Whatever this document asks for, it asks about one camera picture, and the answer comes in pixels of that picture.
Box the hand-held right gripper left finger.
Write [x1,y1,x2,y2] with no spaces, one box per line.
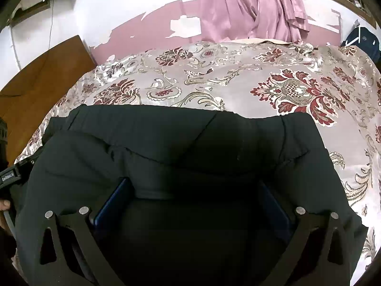
[37,177,133,286]

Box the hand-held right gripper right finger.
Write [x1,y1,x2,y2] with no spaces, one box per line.
[257,180,347,286]

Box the person's left hand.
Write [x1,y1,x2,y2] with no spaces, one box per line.
[0,199,12,233]

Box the navy backpack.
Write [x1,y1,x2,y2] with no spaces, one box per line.
[341,26,380,58]

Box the wooden headboard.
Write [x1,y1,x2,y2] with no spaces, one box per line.
[0,35,96,164]

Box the floral satin bedspread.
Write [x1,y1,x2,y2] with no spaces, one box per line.
[13,40,381,275]

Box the pink curtain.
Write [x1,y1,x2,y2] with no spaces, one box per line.
[200,0,310,43]

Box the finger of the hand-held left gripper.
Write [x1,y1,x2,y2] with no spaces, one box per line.
[13,157,38,173]

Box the black jacket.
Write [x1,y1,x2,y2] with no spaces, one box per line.
[15,104,368,286]

